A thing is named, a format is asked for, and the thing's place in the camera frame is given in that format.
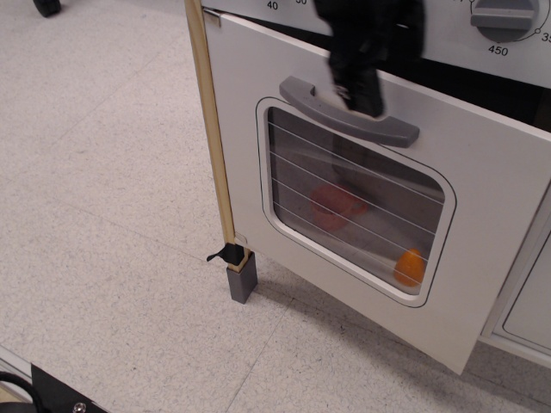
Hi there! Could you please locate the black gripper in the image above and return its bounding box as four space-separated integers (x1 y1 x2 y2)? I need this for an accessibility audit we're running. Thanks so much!
329 25 424 117

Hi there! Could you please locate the grey oven door handle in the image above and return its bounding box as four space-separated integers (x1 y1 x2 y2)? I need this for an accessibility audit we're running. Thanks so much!
279 77 420 148

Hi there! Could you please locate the white oven door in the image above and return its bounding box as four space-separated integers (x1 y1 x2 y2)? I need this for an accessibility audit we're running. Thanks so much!
203 8 550 373

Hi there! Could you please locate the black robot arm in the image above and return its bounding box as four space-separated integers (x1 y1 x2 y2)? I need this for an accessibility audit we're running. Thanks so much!
314 0 425 118

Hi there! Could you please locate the red toy cup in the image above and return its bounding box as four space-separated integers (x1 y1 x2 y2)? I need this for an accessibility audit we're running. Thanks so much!
310 184 368 231

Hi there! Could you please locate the grey temperature knob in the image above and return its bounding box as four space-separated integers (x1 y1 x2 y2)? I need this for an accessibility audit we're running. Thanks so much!
470 0 540 43

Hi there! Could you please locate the white toy kitchen body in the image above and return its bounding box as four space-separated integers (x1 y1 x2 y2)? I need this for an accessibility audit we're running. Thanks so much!
201 1 550 366

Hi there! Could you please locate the orange toy fruit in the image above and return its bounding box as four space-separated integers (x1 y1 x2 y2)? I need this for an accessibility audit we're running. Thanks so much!
393 249 426 287

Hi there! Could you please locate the black tape strip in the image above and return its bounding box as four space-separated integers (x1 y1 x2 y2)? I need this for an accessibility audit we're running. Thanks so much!
207 243 245 266

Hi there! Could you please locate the grey leg foot cap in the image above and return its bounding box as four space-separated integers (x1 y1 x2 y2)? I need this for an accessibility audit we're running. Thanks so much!
226 253 258 304

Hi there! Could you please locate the white cabinet door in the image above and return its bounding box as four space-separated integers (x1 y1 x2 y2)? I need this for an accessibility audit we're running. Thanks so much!
503 235 550 351

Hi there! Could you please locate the black caster wheel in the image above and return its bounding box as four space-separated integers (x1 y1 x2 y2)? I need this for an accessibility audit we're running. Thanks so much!
33 0 61 18

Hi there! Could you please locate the wooden kitchen leg post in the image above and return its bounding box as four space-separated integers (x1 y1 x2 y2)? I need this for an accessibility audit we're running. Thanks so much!
183 0 253 274

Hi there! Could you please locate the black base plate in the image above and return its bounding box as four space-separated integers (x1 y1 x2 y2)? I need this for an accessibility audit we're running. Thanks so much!
31 364 107 413

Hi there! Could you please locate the black cable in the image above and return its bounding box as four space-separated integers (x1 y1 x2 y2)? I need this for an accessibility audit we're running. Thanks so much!
0 369 44 413

